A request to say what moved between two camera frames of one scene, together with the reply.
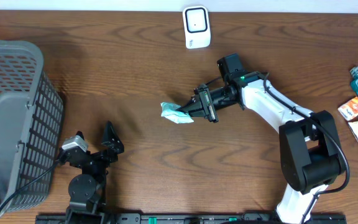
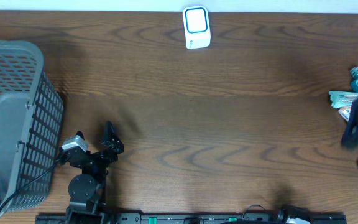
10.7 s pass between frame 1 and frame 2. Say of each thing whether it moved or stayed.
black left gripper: stayed
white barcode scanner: stayed
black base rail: stayed
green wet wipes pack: moved
